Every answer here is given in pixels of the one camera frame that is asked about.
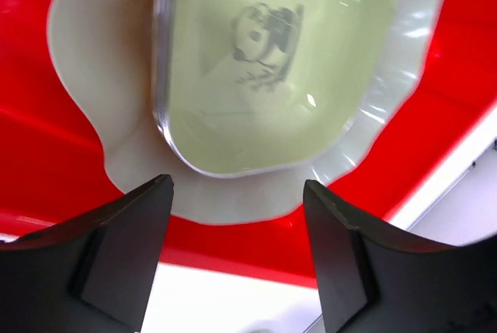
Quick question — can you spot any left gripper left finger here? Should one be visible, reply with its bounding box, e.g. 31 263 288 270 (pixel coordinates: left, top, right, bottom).
1 175 174 332

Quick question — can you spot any green panda plate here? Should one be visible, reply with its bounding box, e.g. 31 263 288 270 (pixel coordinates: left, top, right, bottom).
151 0 398 179

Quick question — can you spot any red plastic bin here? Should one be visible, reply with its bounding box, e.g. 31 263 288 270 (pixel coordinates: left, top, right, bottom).
1 0 496 287

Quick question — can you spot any large green scalloped bowl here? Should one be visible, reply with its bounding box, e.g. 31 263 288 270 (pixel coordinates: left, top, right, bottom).
47 0 443 225

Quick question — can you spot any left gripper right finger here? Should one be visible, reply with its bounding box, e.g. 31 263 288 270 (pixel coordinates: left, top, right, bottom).
303 180 496 332

